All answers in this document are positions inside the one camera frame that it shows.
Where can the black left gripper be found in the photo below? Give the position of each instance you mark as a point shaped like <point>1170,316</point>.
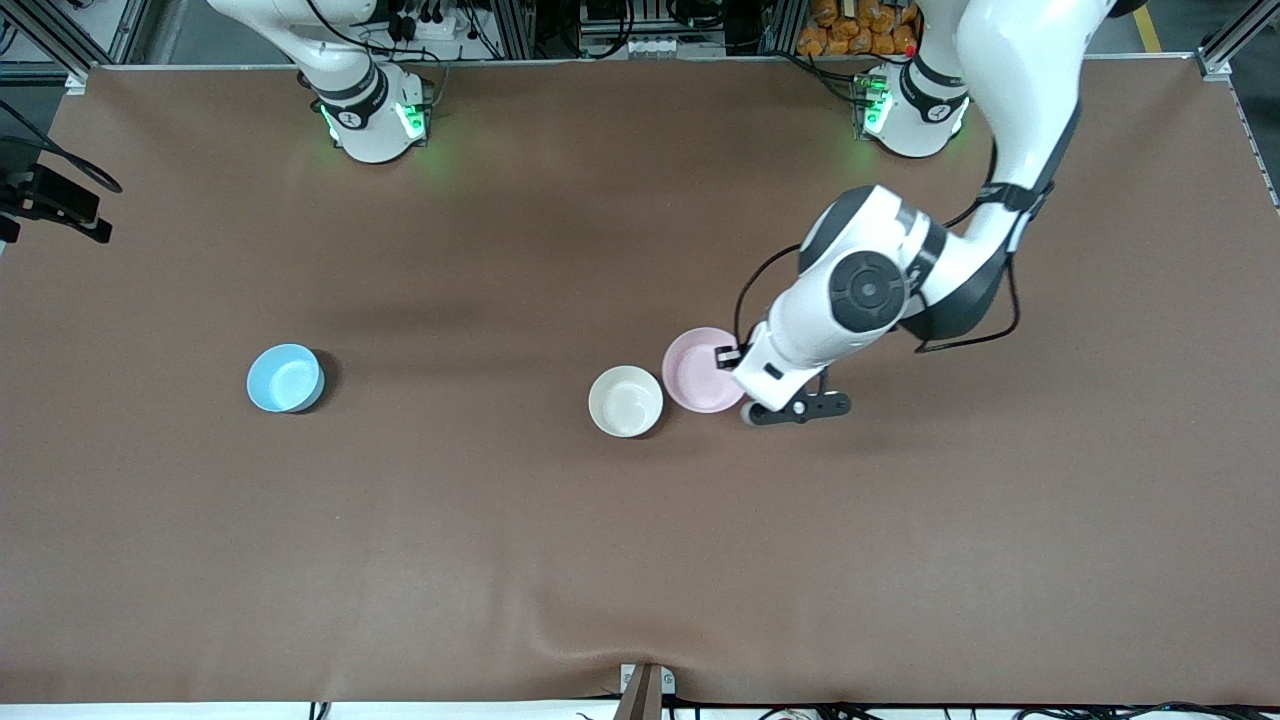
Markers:
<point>727,356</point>

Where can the white power strip with plugs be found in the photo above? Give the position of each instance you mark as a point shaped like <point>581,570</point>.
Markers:
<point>430,28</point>

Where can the white bowl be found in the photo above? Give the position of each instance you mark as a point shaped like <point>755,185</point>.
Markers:
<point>626,401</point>

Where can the bag of orange items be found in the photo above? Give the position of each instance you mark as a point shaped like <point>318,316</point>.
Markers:
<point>850,25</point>

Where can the pink bowl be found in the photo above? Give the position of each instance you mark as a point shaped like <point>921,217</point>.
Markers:
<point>695,375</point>

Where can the aluminium frame post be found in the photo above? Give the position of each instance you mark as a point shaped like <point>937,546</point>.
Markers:
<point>512,28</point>
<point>785,25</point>

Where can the aluminium frame strut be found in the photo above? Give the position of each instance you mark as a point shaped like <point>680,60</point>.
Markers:
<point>1225,45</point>
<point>60,45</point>

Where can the light blue bowl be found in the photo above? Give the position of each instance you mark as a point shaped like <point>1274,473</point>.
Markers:
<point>285,378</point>

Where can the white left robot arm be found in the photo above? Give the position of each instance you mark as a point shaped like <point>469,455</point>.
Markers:
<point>1020,80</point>

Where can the small white power strip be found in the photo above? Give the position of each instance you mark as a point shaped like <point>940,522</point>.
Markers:
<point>655,46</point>

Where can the brown table mat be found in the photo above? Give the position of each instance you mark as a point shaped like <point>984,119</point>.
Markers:
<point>640,560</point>

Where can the metal table clamp bracket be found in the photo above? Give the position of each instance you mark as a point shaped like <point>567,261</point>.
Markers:
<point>647,690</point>

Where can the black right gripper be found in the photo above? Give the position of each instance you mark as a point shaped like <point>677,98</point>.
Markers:
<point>45,196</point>

